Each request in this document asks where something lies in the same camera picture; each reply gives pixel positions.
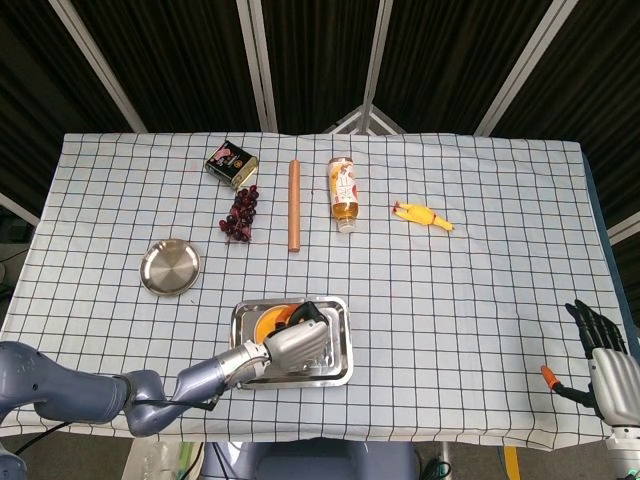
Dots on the rectangular steel tray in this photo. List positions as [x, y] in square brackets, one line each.
[340, 350]

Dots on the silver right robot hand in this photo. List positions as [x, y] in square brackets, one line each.
[617, 385]

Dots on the yellow rubber chicken toy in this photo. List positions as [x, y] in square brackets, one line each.
[420, 214]

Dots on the wooden rolling pin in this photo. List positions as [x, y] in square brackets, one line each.
[294, 205]

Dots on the beige bowl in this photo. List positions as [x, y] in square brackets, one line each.
[254, 330]

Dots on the dark red grape bunch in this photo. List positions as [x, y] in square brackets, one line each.
[240, 215]

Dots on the white grid-patterned tablecloth table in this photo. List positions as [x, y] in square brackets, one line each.
[450, 300]

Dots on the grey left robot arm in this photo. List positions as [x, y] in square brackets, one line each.
[75, 390]

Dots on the black luncheon meat can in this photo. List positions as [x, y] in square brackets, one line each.
[227, 160]

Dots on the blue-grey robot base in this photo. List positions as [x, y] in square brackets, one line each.
[310, 460]

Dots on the round steel plate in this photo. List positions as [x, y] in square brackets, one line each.
[170, 267]

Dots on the amber tea bottle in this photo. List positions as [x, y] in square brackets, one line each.
[344, 195]

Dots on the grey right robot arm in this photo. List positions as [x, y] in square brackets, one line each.
[625, 450]

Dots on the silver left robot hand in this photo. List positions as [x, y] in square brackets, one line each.
[297, 345]

